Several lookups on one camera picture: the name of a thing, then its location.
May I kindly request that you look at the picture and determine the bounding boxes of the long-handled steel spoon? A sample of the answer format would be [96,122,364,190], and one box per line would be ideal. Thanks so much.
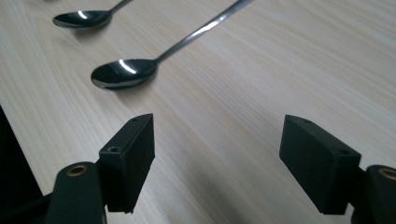
[91,0,255,91]

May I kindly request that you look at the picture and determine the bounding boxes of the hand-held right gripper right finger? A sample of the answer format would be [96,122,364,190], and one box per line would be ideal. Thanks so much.
[278,114,362,216]

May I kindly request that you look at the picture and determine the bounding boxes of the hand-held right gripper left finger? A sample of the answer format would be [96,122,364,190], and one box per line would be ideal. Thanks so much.
[98,113,156,215]

